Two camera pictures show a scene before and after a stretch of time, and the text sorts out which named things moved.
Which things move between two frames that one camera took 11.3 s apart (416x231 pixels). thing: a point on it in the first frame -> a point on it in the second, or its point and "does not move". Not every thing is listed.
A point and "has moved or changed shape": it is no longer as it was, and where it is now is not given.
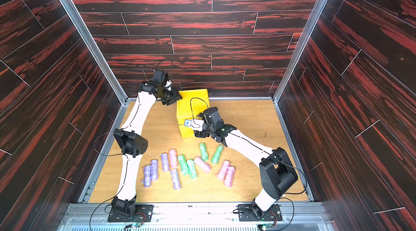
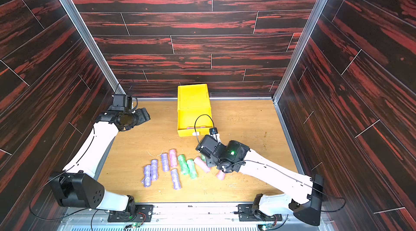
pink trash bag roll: (202, 164) does not move
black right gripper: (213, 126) -> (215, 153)
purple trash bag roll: (176, 179) does not move
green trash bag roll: (193, 172) does not move
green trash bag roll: (183, 164) does not move
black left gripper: (175, 97) -> (143, 116)
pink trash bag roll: (173, 158) does not move
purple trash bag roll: (147, 180) does not move
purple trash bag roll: (165, 163) does not move
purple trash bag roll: (154, 173) does not move
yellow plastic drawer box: (189, 104) has moved or changed shape
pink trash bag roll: (228, 180) -> (221, 175)
